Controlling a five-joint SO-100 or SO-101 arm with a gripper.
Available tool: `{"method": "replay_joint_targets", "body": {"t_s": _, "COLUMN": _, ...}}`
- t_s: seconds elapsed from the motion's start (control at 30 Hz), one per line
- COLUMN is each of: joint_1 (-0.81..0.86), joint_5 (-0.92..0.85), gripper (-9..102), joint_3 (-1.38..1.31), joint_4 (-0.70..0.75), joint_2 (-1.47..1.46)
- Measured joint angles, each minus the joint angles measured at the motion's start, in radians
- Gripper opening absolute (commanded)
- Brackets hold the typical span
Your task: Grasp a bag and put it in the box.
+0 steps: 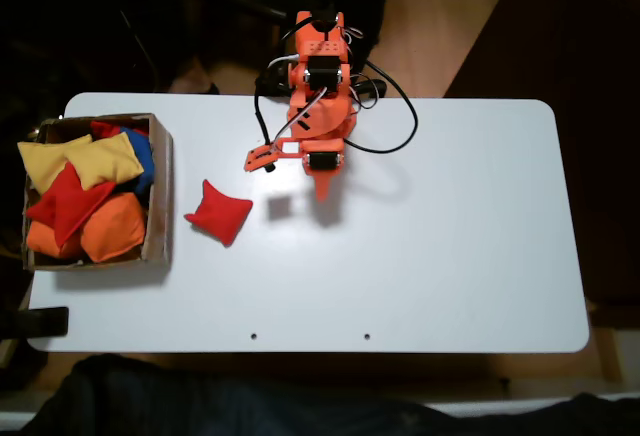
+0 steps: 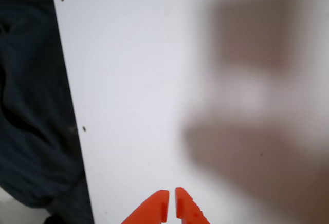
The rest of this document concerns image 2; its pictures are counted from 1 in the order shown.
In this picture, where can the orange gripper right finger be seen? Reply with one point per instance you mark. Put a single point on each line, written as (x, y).
(189, 211)

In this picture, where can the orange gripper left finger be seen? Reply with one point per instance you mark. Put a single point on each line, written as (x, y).
(153, 208)

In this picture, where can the person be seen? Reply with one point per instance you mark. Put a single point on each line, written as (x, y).
(30, 80)

